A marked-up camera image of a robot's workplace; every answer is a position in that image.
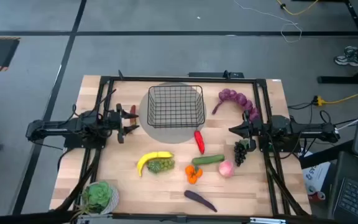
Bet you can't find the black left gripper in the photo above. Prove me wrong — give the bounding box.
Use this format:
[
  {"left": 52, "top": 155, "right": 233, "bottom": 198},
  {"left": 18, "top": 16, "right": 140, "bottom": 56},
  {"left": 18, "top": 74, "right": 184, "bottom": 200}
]
[{"left": 106, "top": 103, "right": 140, "bottom": 144}]

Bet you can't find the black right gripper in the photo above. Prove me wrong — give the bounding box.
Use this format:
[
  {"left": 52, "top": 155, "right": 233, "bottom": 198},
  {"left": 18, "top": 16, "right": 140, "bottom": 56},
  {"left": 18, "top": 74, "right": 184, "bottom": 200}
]
[{"left": 228, "top": 110, "right": 265, "bottom": 139}]

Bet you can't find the dark black grape bunch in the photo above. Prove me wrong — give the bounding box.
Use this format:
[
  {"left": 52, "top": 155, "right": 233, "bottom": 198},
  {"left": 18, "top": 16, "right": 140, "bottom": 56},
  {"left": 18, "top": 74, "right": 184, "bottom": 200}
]
[{"left": 234, "top": 139, "right": 249, "bottom": 167}]

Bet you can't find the purple grape bunch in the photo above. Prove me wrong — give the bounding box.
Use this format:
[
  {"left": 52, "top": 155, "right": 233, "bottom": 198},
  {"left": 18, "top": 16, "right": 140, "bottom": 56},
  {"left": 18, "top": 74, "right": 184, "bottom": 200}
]
[{"left": 211, "top": 88, "right": 261, "bottom": 123}]

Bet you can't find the pink peach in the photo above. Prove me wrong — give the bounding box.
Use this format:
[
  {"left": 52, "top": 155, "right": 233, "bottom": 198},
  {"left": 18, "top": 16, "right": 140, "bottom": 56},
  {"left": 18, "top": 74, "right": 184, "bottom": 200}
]
[{"left": 218, "top": 159, "right": 235, "bottom": 179}]

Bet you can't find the yellow banana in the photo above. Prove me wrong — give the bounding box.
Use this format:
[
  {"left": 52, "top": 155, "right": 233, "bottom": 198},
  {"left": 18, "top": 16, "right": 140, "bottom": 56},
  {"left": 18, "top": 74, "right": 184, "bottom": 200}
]
[{"left": 136, "top": 151, "right": 174, "bottom": 177}]

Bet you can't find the red chili pepper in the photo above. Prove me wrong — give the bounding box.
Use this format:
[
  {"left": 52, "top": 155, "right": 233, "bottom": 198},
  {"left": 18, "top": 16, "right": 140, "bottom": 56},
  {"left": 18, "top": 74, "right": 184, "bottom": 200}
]
[{"left": 193, "top": 129, "right": 206, "bottom": 156}]

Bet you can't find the green cucumber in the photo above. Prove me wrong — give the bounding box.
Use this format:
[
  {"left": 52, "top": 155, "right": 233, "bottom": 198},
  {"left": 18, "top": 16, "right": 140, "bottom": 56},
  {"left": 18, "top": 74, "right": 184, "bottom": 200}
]
[{"left": 191, "top": 154, "right": 226, "bottom": 166}]

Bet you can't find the green grape bunch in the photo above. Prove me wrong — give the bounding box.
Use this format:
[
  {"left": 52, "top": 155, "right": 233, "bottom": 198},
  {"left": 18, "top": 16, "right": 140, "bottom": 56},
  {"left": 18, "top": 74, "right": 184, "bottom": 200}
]
[{"left": 147, "top": 157, "right": 176, "bottom": 174}]

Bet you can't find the dark purple eggplant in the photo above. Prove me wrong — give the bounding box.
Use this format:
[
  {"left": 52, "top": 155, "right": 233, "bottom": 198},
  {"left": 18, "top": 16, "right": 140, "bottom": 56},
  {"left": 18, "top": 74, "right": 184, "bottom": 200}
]
[{"left": 183, "top": 190, "right": 218, "bottom": 213}]

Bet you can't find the grey round mat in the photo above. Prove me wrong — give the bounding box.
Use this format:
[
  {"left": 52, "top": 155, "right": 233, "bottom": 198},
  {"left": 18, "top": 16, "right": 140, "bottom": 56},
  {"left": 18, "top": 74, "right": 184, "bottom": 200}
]
[{"left": 138, "top": 81, "right": 207, "bottom": 144}]

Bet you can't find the green succulent in white pot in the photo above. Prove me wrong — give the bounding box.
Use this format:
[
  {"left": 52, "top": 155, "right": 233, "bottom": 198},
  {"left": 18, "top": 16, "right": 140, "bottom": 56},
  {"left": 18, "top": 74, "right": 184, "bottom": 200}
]
[{"left": 70, "top": 180, "right": 120, "bottom": 218}]

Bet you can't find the white cardboard box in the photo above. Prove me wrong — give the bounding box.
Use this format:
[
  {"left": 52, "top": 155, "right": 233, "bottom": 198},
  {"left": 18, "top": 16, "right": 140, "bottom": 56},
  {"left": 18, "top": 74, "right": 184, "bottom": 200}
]
[{"left": 301, "top": 151, "right": 332, "bottom": 194}]

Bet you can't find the red soda can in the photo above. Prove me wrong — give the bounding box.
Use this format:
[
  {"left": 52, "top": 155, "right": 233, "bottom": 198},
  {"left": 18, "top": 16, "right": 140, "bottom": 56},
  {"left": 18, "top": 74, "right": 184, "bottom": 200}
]
[{"left": 309, "top": 190, "right": 326, "bottom": 202}]

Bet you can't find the person's shoe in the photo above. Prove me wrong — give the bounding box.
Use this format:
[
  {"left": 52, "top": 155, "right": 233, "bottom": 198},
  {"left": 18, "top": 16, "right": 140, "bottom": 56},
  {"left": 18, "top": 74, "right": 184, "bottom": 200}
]
[{"left": 334, "top": 45, "right": 358, "bottom": 67}]

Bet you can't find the black laptop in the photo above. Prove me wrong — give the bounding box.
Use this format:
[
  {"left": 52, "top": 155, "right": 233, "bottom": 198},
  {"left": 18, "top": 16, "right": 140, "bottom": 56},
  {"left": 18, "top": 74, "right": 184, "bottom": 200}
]
[{"left": 328, "top": 151, "right": 358, "bottom": 224}]

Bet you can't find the black wire basket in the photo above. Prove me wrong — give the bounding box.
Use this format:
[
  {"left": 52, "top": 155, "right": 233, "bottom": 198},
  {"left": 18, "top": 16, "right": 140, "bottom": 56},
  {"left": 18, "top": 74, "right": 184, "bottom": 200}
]
[{"left": 147, "top": 85, "right": 206, "bottom": 129}]

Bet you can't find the black aluminium rig frame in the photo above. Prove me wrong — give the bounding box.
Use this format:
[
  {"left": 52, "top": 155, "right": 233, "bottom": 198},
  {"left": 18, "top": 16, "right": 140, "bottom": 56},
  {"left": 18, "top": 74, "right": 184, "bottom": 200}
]
[{"left": 50, "top": 70, "right": 312, "bottom": 224}]

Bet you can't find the yellow extension cord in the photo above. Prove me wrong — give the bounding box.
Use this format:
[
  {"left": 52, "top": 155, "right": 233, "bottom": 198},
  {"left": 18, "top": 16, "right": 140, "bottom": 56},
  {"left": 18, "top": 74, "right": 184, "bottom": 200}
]
[{"left": 313, "top": 91, "right": 358, "bottom": 107}]

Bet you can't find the silver metal bracket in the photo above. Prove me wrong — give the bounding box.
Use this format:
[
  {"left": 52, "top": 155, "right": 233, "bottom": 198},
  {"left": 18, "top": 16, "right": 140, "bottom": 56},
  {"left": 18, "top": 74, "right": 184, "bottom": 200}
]
[{"left": 249, "top": 217, "right": 287, "bottom": 224}]

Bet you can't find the black desk frame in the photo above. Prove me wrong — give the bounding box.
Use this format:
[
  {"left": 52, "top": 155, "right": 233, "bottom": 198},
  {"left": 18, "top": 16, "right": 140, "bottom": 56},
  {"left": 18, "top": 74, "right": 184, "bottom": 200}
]
[{"left": 317, "top": 0, "right": 358, "bottom": 85}]

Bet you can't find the thin white cable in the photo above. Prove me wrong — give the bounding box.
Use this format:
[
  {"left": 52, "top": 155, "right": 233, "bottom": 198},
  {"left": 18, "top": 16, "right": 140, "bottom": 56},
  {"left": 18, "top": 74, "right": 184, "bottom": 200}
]
[{"left": 233, "top": 0, "right": 303, "bottom": 44}]

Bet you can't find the thick white cable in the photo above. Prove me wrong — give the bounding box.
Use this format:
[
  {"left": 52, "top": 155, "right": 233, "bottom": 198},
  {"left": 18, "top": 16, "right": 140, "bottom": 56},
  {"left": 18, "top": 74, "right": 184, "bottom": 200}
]
[{"left": 336, "top": 107, "right": 358, "bottom": 131}]

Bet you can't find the yellow cable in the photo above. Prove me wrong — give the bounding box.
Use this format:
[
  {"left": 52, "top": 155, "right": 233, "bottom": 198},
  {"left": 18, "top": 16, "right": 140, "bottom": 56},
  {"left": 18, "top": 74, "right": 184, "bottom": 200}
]
[{"left": 275, "top": 0, "right": 319, "bottom": 16}]

